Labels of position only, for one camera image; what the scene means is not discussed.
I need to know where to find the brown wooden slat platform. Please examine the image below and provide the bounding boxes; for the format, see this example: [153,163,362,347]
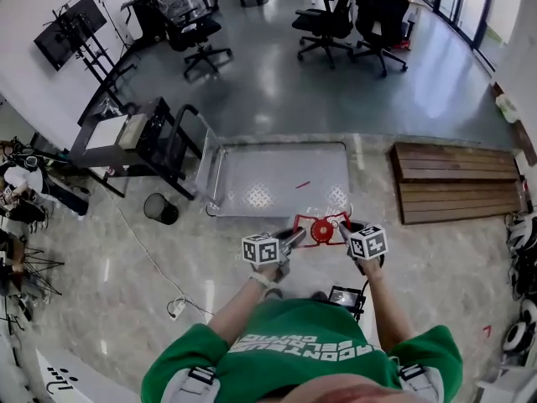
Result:
[388,140,524,226]

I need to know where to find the white power strip with cable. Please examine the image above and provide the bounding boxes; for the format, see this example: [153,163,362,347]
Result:
[102,185,211,322]

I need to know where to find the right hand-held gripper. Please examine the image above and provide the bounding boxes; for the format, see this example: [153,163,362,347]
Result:
[337,221,389,276]

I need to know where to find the black display recorder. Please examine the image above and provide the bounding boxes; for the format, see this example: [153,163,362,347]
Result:
[326,285,366,321]

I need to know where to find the person's right forearm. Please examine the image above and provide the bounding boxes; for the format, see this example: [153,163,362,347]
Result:
[362,260,414,352]

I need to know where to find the grey harness shoulder strap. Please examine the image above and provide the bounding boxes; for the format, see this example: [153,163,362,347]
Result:
[161,365,222,403]
[396,363,446,403]

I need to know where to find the black tripod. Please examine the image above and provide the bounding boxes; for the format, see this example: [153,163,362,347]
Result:
[0,244,65,298]

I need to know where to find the clear jug with red cap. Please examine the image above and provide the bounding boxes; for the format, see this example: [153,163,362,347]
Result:
[291,210,353,251]

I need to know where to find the black equipment cart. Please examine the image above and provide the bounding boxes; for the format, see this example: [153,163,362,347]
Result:
[69,96,206,201]

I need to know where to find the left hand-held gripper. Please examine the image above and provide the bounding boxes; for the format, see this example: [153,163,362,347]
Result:
[242,228,308,284]

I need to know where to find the white sink basin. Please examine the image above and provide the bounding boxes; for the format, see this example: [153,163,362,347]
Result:
[85,114,129,151]

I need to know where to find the brown wooden plank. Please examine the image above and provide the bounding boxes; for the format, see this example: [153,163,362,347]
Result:
[490,81,537,167]

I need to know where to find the person's left hand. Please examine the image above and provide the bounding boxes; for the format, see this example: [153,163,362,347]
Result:
[250,262,281,284]

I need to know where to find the white green plastic bag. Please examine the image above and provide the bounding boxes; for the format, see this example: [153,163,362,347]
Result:
[494,93,521,124]

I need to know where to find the white cabinet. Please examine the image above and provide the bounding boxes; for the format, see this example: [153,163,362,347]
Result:
[473,363,537,403]

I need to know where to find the black monitor on wheeled stand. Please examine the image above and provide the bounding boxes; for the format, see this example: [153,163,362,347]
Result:
[33,0,139,128]

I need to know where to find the person's left forearm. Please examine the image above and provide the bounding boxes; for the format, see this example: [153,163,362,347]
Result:
[207,281,269,346]

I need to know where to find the chrome faucet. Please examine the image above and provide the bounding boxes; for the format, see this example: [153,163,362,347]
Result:
[99,97,123,119]

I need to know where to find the beige box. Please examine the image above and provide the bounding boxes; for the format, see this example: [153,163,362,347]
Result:
[117,113,149,150]

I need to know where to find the person's green printed shirt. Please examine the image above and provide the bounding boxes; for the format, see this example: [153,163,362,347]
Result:
[140,298,464,403]

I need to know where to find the white panel with black marks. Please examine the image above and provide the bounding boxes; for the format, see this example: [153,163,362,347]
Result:
[35,348,146,403]

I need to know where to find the black cable tangle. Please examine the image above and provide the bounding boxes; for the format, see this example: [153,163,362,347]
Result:
[507,248,537,301]

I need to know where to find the white wristband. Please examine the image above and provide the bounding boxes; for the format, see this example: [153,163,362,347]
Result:
[248,271,274,290]

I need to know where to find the person's face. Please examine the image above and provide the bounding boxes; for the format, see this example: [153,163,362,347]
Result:
[255,378,420,403]

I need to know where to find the black wire mesh bin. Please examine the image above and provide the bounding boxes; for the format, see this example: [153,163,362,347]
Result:
[143,192,180,226]

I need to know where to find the metal platform trolley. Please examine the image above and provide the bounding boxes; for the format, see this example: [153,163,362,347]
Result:
[167,103,352,220]

